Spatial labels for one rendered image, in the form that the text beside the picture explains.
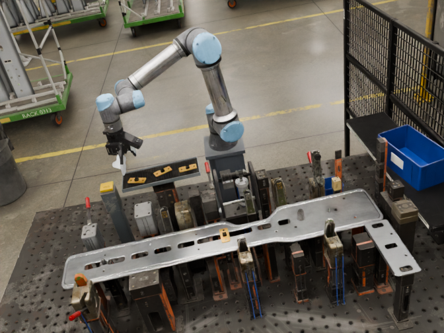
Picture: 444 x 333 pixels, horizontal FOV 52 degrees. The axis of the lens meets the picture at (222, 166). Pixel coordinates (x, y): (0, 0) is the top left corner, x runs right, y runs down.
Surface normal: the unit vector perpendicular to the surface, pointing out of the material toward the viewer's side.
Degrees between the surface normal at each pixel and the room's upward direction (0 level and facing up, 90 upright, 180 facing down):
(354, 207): 0
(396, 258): 0
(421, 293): 0
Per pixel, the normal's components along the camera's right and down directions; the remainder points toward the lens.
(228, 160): 0.07, 0.57
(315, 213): -0.16, -0.81
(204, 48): 0.33, 0.38
